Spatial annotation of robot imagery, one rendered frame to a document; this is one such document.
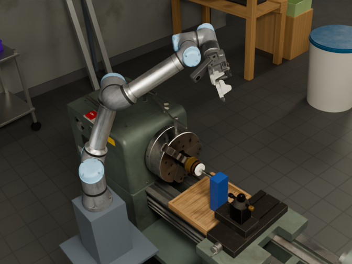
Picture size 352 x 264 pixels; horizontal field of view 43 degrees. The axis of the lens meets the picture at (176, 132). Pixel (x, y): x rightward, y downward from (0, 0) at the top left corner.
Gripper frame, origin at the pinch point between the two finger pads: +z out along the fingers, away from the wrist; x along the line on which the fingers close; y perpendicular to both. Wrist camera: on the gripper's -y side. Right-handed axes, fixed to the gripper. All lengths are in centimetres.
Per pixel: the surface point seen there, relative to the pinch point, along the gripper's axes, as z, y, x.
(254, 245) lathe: 50, -11, 64
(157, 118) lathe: -32, -44, 55
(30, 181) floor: -79, -209, 164
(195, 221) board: 29, -39, 66
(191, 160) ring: -2, -31, 60
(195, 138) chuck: -17, -28, 66
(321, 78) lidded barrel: -134, 71, 262
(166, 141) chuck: -13, -41, 50
